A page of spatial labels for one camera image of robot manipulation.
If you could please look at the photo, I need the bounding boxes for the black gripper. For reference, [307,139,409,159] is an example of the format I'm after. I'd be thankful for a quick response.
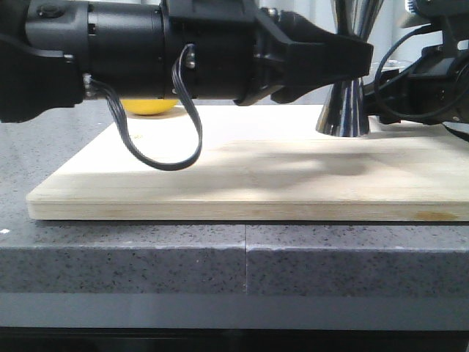
[160,1,373,106]
[363,46,468,125]

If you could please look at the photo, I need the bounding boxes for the steel double jigger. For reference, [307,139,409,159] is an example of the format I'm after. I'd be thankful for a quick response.
[316,1,383,137]

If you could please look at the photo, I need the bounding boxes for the clear glass beaker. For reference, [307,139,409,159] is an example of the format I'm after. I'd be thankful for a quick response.
[383,59,412,70]

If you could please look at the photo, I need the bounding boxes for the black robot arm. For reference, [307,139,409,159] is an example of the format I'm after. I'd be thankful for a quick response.
[1,1,373,122]

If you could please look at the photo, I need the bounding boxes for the wooden cutting board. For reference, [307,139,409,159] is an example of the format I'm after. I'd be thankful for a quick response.
[26,105,468,221]

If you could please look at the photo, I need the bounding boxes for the yellow lemon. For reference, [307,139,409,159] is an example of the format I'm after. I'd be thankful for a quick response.
[121,99,178,116]

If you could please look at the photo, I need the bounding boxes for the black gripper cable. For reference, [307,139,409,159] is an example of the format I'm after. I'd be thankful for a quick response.
[372,23,469,142]

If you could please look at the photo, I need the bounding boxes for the black ribbon cable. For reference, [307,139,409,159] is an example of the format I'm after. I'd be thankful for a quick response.
[83,43,204,172]

